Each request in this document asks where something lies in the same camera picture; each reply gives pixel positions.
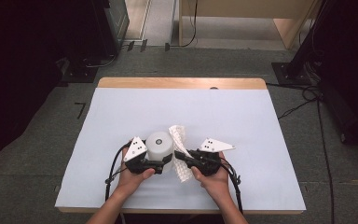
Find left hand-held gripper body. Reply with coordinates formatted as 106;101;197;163
123;136;153;175

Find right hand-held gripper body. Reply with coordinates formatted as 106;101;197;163
187;137;237;177

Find white cylindrical canister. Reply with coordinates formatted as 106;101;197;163
145;131;174;174

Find white knitted cloth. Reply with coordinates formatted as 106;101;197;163
168;124;194;183

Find person's left hand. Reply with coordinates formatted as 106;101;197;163
114;147;157;199

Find person's right hand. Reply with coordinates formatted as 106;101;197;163
190;151;231;202

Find white table sheet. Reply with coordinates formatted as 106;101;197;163
54;87;307;212

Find person's dark trousers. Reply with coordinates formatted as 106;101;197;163
115;214;225;224

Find black flat stand base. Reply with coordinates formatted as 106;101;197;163
61;57;99;84

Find black slanted stand with base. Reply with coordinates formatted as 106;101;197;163
271;0;334;87

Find black cabinet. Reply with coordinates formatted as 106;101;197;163
91;0;130;59

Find dark curtain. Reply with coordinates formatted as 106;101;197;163
310;0;358;153
0;0;97;181

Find light wooden desk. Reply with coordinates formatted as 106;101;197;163
178;0;323;50

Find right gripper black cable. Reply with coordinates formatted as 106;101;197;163
199;157;244;214

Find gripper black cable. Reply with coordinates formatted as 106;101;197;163
199;157;244;214
104;143;131;203

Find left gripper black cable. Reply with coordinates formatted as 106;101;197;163
104;143;131;203

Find grey floor cable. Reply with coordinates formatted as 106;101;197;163
85;54;119;69

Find black floor cables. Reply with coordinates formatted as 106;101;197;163
266;82;337;224

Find black hanging cable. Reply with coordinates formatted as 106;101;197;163
171;0;199;49

